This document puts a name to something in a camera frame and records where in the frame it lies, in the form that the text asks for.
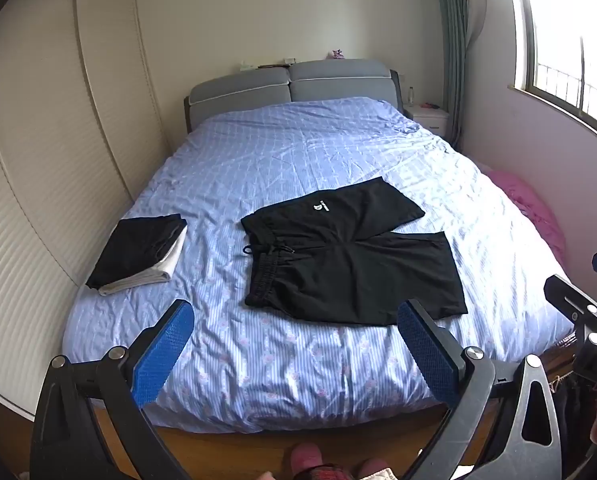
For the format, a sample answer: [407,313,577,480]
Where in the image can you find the white nightstand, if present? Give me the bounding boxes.
[407,105,450,136]

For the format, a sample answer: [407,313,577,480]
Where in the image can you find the white slatted wardrobe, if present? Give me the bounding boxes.
[0,0,174,423]

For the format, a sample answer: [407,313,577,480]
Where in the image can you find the blue striped floral bedsheet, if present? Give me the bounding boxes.
[61,96,586,433]

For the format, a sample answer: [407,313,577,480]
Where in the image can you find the black pants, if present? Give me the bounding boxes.
[240,176,468,327]

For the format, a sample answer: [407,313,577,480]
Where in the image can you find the pink slipper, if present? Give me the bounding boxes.
[357,457,390,480]
[288,443,322,475]

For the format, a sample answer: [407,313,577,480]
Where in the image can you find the grey padded headboard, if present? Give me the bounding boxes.
[183,59,406,133]

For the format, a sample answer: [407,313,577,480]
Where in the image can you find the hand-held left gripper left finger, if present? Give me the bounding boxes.
[30,299,196,480]

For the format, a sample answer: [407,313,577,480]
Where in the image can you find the person's plaid trousers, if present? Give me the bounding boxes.
[298,464,370,480]

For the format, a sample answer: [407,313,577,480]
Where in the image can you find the green curtain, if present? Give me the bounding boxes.
[435,0,486,153]

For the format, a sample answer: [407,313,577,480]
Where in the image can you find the barred window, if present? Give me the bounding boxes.
[503,0,597,153]

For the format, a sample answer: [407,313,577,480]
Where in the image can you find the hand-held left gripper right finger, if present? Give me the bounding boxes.
[397,299,561,480]

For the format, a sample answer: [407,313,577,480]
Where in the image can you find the pink cloth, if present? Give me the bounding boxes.
[485,170,568,266]

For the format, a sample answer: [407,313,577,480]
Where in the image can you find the folded black garment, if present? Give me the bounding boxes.
[85,213,188,291]

